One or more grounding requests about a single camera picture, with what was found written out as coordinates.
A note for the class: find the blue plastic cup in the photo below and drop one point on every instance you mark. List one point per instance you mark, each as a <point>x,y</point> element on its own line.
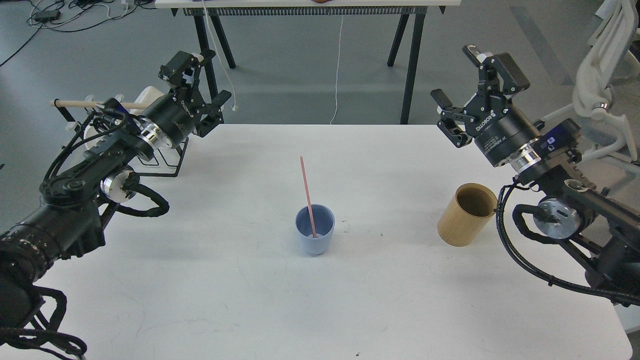
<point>325,223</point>

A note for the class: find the pink chopstick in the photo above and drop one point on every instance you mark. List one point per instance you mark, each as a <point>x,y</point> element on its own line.
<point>308,198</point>

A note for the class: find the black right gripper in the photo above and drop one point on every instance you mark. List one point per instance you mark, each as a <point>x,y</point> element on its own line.
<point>497,127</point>

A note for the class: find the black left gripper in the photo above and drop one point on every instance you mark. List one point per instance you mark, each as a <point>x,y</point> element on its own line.
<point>169,120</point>

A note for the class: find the black wire cup rack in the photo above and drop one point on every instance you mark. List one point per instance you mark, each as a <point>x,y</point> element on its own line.
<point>166,162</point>

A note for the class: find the bamboo cylinder holder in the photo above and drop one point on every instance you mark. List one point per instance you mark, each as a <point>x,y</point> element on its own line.
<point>468,212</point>

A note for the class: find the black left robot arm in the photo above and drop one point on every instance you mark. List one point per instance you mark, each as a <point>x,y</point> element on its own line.
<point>88,182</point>

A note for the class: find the wooden rod on rack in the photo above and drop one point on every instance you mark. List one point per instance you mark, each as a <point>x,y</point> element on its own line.
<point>91,104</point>

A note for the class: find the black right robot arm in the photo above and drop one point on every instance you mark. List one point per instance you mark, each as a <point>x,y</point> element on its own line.
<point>601,234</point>

